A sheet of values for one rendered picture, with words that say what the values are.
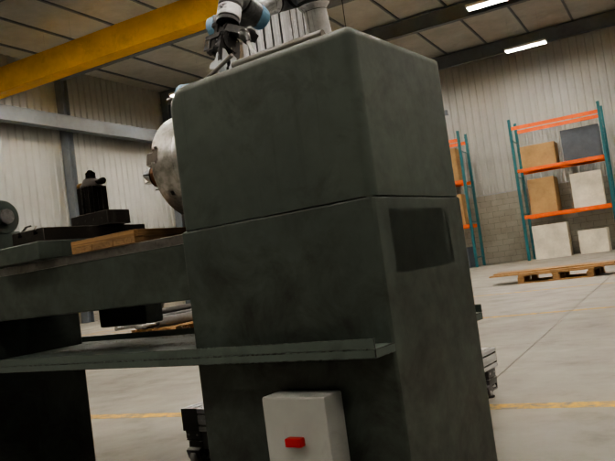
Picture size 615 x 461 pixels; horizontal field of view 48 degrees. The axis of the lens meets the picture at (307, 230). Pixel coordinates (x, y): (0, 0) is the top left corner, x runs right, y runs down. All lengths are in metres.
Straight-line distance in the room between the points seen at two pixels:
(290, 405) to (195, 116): 0.78
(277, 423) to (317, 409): 0.12
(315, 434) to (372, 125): 0.70
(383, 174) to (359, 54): 0.27
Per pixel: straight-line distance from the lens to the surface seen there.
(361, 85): 1.60
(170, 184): 2.04
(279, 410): 1.66
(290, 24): 3.00
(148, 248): 2.07
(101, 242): 2.22
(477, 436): 1.92
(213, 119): 1.83
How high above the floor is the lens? 0.73
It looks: 3 degrees up
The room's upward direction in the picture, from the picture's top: 8 degrees counter-clockwise
